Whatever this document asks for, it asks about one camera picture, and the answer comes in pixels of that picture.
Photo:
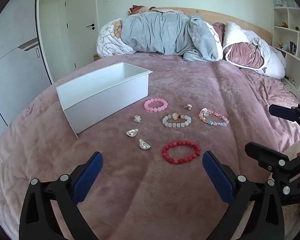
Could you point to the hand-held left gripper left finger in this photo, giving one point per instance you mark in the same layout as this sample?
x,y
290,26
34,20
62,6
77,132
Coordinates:
x,y
88,177

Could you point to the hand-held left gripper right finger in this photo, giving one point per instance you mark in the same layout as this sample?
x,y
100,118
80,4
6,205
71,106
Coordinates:
x,y
217,177

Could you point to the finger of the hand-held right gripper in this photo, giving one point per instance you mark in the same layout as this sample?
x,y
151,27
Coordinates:
x,y
260,152
282,112

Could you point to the silver ingot charm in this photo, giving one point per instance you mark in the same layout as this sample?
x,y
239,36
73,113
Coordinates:
x,y
144,145
132,132

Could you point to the silver star charm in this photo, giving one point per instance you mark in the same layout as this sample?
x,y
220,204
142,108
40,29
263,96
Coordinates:
x,y
137,118

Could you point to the small silver bead charm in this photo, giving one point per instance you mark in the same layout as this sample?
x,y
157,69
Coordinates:
x,y
188,106

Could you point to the white plastic storage box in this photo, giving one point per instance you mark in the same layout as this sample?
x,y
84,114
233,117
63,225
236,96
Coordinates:
x,y
102,100

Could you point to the dark blue box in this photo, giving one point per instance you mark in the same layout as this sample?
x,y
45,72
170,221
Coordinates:
x,y
294,48

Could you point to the pink plush blanket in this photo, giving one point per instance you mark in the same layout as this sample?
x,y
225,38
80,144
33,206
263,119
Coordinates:
x,y
152,205

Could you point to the pink and white pillow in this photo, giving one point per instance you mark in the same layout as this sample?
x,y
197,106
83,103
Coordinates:
x,y
245,52

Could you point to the brown plush toys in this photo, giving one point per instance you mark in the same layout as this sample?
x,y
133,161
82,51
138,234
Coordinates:
x,y
283,24

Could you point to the white shelf unit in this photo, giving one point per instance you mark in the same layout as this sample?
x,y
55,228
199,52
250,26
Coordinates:
x,y
296,20

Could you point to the blue plush toy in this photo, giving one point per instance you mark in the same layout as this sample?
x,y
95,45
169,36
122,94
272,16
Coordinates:
x,y
279,2

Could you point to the wooden nightstand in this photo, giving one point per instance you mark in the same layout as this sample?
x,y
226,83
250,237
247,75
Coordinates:
x,y
96,57

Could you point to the white door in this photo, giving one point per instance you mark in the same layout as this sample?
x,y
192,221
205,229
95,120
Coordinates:
x,y
80,42

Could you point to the grey sliding wardrobe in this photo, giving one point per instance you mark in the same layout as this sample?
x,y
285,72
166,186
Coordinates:
x,y
15,55

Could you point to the grey quilt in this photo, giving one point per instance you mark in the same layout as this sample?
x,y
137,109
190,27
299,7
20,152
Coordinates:
x,y
160,35

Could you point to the red polka dot bow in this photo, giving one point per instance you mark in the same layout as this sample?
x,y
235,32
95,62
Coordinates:
x,y
134,8

